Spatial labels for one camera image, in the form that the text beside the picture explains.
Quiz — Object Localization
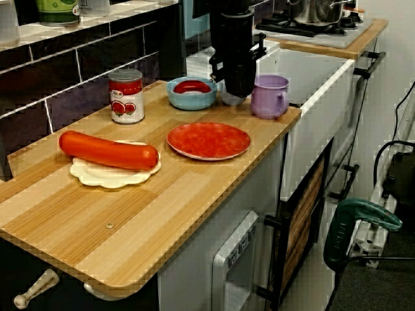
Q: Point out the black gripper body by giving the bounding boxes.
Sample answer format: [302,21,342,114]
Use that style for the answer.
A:
[209,32,268,82]

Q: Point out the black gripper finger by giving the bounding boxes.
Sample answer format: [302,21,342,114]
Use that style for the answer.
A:
[223,63,257,99]

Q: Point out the light blue plastic cup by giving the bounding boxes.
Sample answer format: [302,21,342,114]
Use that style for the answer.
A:
[220,89,248,106]

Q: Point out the red toy food piece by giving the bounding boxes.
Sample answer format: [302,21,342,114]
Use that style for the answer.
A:
[172,80,212,95]

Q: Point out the red toy sausage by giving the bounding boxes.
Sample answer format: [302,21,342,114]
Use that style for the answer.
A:
[58,130,160,172]

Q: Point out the purple plastic mug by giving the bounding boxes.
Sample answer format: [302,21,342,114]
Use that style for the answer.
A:
[251,75,290,120]

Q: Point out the light blue bowl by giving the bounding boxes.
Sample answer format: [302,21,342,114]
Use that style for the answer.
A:
[166,76,218,111]

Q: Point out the red round plate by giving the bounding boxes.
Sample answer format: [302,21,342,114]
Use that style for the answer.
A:
[166,122,252,161]

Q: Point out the white toy kitchen cabinet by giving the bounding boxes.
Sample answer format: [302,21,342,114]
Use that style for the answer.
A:
[157,37,380,311]

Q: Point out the steel cooking pot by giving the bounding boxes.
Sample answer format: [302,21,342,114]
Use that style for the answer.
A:
[287,0,353,27]

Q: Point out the grey toy stove top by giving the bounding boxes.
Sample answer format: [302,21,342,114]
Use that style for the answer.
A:
[254,12,374,49]

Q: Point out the tomato soup can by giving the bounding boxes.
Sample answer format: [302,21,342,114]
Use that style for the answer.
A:
[108,69,145,125]

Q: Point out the black framed wood-pattern door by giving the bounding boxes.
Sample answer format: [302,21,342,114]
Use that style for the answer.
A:
[270,137,334,310]

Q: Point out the small white lidded jar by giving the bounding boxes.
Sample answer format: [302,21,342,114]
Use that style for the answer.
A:
[77,0,111,17]

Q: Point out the white scalloped toy dough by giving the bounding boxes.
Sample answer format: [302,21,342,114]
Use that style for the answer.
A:
[69,139,162,189]

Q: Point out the grey dispenser panel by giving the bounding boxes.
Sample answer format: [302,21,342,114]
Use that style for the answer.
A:
[211,210,260,311]

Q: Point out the green power drill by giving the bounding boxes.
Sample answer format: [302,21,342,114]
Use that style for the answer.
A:
[323,198,403,266]

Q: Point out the green labelled can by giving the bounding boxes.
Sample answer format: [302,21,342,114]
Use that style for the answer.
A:
[34,0,81,27]

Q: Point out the black box device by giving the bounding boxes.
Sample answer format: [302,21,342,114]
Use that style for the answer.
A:
[381,151,415,213]

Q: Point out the silver aluminium profile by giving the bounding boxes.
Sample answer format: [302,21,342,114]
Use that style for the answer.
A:
[345,106,415,270]

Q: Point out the white plastic jar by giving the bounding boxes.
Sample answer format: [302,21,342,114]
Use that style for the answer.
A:
[0,0,21,46]

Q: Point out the white hook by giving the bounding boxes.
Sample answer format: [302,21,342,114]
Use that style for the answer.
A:
[83,281,113,298]

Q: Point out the dark upright post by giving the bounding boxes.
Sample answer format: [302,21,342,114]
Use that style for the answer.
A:
[158,0,188,82]

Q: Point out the black bar handle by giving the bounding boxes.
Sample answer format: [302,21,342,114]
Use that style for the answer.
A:
[352,51,386,80]
[327,164,360,202]

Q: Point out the black drill cable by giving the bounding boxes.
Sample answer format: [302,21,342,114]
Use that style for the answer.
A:
[346,255,415,262]

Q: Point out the white lever handle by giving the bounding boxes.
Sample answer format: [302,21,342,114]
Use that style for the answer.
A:
[13,268,60,309]

